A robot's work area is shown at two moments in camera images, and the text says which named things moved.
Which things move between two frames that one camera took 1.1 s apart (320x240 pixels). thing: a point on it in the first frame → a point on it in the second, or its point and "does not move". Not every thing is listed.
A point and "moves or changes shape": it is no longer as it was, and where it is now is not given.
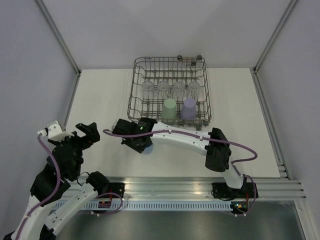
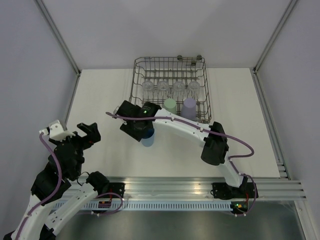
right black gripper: x=139 y=148 → x=126 y=127
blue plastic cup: x=148 y=149 moves or changes shape
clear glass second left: x=163 y=87 does not move
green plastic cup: x=169 y=111 does not move
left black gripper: x=93 y=135 does not move
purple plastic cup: x=188 y=111 does not move
